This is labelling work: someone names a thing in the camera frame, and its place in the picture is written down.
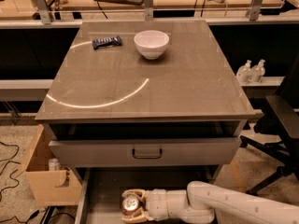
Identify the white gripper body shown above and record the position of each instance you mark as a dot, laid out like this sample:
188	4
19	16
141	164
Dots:
156	202

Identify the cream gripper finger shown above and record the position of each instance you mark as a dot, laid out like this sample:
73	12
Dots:
140	215
139	193

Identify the red coke can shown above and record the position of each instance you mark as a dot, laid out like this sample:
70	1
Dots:
130	204

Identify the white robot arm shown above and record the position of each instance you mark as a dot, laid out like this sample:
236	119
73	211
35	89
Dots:
197	205

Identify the open grey middle drawer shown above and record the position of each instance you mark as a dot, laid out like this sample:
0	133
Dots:
100	201

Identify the grey top drawer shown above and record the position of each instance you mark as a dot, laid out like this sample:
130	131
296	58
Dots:
145	153

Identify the small white can in box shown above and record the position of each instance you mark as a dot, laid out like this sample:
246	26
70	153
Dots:
54	164

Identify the grey drawer cabinet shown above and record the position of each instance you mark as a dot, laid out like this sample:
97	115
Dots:
114	93

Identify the brown cardboard box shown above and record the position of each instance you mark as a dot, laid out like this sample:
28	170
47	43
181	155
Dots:
50	188

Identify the black office chair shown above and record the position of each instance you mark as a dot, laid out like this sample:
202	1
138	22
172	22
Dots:
280	117

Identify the white ceramic bowl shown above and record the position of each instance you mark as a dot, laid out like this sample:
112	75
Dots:
151	44

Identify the blue snack bar wrapper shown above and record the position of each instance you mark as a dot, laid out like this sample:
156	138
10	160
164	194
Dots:
107	42

